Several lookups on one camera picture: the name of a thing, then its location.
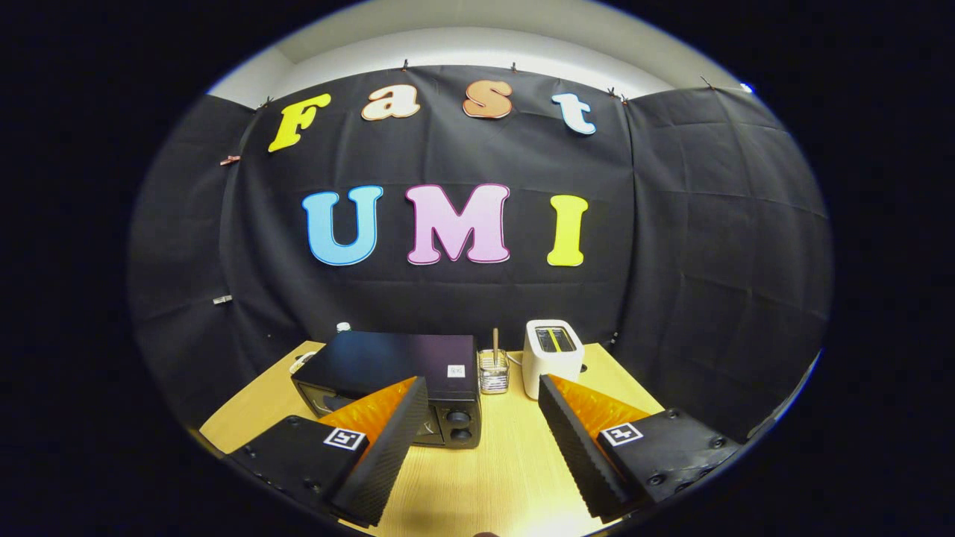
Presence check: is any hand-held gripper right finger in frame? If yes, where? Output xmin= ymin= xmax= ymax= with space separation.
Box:
xmin=537 ymin=374 xmax=741 ymax=523

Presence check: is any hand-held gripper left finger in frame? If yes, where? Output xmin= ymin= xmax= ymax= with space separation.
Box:
xmin=224 ymin=375 xmax=430 ymax=527

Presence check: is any black toaster oven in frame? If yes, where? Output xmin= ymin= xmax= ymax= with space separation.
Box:
xmin=291 ymin=330 xmax=483 ymax=450

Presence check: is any white toaster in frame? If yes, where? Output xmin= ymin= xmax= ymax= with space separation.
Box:
xmin=522 ymin=319 xmax=585 ymax=401

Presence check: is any metal wire mesh holder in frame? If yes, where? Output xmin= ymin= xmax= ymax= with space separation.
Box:
xmin=477 ymin=348 xmax=510 ymax=395

